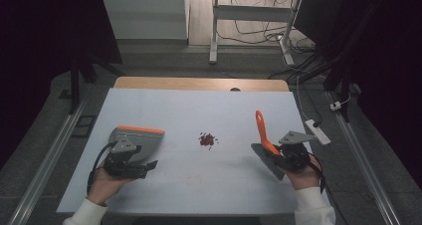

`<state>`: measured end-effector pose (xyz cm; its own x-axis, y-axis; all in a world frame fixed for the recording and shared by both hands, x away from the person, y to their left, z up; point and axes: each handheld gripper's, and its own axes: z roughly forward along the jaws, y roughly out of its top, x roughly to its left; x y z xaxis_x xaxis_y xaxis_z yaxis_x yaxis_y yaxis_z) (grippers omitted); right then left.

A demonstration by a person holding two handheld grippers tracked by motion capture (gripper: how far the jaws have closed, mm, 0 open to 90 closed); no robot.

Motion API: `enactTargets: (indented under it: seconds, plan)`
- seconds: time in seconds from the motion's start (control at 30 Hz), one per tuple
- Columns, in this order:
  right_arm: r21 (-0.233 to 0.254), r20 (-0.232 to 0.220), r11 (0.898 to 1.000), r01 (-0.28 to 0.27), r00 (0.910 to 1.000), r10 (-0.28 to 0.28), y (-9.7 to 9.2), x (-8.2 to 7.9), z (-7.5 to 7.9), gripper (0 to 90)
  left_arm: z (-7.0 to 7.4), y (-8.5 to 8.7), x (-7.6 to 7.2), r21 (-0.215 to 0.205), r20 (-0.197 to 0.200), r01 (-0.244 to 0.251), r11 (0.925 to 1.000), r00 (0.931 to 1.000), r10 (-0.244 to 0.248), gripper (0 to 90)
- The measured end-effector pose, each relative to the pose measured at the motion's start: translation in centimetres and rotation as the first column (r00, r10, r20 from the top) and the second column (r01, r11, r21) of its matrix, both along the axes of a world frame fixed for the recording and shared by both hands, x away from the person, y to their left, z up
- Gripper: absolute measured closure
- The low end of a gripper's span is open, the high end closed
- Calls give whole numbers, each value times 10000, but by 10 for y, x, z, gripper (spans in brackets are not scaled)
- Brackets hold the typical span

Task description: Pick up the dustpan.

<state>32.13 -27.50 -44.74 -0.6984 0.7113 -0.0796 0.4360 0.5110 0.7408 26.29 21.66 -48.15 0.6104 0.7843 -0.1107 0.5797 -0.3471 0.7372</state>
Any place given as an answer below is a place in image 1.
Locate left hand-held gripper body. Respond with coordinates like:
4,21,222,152
103,137,148,180

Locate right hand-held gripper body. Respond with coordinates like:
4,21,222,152
274,129,317,173

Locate pile of small red beans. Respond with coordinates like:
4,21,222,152
198,131,220,151

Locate person's right hand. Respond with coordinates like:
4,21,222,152
282,154,323,192

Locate person's left hand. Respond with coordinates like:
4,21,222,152
87,166,134,207

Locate white power strip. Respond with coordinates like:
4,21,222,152
305,118,332,146

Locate black metal stand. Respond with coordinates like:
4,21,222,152
58,54,117,115

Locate dark curtain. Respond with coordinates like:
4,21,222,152
0,0,123,173
293,0,422,189

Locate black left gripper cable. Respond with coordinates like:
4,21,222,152
86,140,115,197

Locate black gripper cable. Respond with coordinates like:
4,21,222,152
308,151,328,195
86,140,115,197

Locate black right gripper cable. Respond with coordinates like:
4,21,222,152
308,151,328,195

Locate black floor frame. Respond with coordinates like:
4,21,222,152
71,114,98,139

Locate metal floor rail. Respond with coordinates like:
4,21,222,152
326,91,403,225
7,99,88,225

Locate tangle of black floor cables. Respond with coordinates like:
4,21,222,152
217,0,327,82

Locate white metal desk frame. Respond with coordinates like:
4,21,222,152
208,0,304,67

